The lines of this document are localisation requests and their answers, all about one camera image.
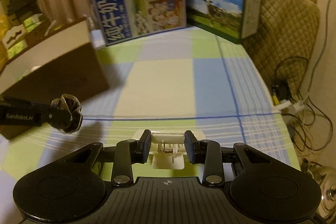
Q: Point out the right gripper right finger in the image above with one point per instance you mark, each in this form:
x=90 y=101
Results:
x=208 y=153

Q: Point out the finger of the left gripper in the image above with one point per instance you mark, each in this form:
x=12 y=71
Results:
x=57 y=118

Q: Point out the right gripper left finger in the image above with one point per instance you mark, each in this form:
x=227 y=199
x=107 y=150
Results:
x=127 y=153

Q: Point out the white plastic clip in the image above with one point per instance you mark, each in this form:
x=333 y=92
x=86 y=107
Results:
x=167 y=150

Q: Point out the brown cardboard storage box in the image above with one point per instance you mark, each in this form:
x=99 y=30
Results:
x=63 y=63

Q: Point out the cardboard box with tissues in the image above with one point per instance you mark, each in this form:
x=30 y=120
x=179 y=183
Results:
x=18 y=38

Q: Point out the white power strip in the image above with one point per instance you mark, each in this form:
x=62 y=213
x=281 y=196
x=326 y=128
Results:
x=290 y=107

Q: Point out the black folded rack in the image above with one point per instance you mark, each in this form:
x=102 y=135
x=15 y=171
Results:
x=19 y=10

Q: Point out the steel pot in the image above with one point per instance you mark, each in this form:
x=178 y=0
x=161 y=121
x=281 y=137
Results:
x=325 y=177

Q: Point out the quilted beige chair back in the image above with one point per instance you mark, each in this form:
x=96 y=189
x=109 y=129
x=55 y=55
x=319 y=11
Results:
x=282 y=47

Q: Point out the blue milk carton box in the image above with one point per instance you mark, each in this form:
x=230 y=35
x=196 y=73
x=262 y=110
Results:
x=123 y=20

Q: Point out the cow picture milk box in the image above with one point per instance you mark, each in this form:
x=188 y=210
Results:
x=234 y=20

